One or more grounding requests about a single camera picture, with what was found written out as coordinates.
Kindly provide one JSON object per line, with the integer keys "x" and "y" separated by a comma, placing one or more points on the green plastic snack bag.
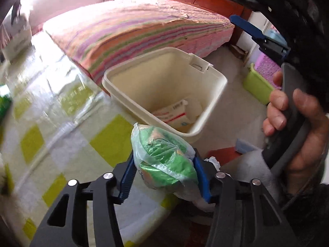
{"x": 165, "y": 162}

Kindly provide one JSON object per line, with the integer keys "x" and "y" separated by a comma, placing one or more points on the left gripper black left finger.
{"x": 66, "y": 221}

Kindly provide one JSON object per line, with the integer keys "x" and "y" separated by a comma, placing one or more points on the yellow checkered tablecloth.
{"x": 60, "y": 126}

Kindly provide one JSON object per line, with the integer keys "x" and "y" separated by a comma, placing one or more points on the green plastic basket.
{"x": 259, "y": 87}

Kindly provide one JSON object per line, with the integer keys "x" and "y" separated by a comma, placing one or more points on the white plastic trash bin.
{"x": 161, "y": 78}

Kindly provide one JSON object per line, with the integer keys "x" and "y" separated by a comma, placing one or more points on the striped bed sheet mattress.
{"x": 100, "y": 36}

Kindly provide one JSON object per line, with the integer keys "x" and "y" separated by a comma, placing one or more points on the white toothpaste tube box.
{"x": 180, "y": 114}

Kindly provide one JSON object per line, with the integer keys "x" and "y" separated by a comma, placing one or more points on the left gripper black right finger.
{"x": 245, "y": 195}

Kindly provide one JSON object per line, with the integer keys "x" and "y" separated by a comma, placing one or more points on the right human hand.
{"x": 307, "y": 160}

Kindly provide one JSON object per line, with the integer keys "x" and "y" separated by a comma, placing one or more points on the white storage box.
{"x": 15, "y": 37}

